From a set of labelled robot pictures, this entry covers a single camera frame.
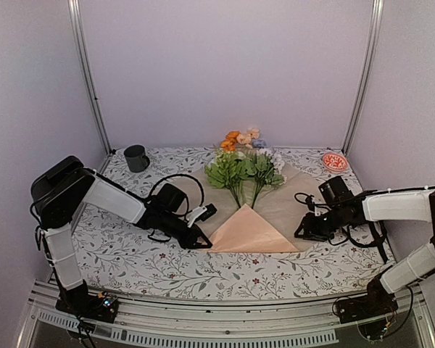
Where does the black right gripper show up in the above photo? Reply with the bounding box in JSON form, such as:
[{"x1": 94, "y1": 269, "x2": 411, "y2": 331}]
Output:
[{"x1": 294, "y1": 205, "x2": 345, "y2": 241}]

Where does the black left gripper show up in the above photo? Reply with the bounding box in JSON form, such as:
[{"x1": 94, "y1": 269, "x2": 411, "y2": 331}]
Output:
[{"x1": 159, "y1": 211, "x2": 211, "y2": 249}]

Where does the peach wrapping paper sheet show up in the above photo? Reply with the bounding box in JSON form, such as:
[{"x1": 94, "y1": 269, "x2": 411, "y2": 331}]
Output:
[{"x1": 173, "y1": 165, "x2": 323, "y2": 253}]

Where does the pale lavender flower bunch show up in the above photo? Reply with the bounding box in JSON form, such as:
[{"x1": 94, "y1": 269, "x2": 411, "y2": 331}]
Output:
[{"x1": 241, "y1": 148, "x2": 287, "y2": 208}]

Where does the orange fake flower stem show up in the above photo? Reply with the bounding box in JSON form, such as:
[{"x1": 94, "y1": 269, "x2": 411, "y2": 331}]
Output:
[{"x1": 220, "y1": 128, "x2": 260, "y2": 152}]

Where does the blue fake flower stem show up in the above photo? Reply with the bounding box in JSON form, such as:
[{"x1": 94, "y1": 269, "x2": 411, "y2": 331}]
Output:
[{"x1": 252, "y1": 138, "x2": 268, "y2": 149}]

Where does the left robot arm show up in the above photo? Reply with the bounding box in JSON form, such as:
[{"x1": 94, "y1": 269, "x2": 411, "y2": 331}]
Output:
[{"x1": 29, "y1": 156, "x2": 216, "y2": 315}]

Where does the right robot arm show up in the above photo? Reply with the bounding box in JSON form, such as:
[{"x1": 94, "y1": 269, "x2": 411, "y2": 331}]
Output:
[{"x1": 294, "y1": 176, "x2": 435, "y2": 316}]

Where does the black printed ribbon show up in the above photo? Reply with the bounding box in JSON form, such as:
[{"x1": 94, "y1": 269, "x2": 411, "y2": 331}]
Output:
[{"x1": 341, "y1": 221, "x2": 389, "y2": 264}]

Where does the red patterned small dish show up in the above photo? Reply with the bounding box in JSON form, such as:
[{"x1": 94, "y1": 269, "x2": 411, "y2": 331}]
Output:
[{"x1": 322, "y1": 152, "x2": 349, "y2": 173}]

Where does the dark grey mug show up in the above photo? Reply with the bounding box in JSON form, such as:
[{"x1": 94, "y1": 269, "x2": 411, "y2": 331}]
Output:
[{"x1": 123, "y1": 144, "x2": 150, "y2": 173}]

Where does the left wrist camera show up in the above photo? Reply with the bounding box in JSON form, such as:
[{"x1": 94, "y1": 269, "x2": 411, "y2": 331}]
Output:
[{"x1": 186, "y1": 204, "x2": 217, "y2": 228}]

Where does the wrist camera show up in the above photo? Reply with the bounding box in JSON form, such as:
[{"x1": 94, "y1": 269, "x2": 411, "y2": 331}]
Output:
[
  {"x1": 186, "y1": 204, "x2": 217, "y2": 228},
  {"x1": 305, "y1": 195, "x2": 321, "y2": 217}
]

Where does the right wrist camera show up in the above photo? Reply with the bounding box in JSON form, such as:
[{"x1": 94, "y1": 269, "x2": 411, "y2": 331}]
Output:
[{"x1": 305, "y1": 195, "x2": 321, "y2": 217}]

